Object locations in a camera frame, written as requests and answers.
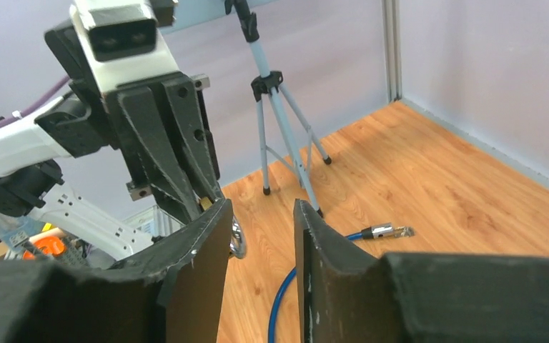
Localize small brass padlock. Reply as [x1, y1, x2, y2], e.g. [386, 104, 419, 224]
[191, 197, 247, 262]

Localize blue cable lock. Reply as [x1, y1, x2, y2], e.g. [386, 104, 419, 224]
[267, 222, 415, 343]

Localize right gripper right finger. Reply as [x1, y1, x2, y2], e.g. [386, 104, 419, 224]
[293, 199, 549, 342]

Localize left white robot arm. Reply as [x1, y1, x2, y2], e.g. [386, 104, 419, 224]
[0, 19, 223, 260]

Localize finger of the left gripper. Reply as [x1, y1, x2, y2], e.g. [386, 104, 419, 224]
[117, 87, 201, 224]
[163, 78, 223, 200]

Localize grey tripod stand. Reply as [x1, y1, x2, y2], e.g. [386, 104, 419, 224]
[224, 0, 332, 216]

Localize orange toy block assembly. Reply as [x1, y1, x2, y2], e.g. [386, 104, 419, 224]
[4, 229, 89, 267]

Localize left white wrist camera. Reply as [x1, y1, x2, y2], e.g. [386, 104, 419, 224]
[69, 1, 179, 94]

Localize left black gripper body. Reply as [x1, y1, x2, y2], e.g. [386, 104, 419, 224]
[44, 22, 201, 199]

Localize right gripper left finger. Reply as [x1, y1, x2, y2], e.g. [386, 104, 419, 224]
[0, 222, 229, 342]

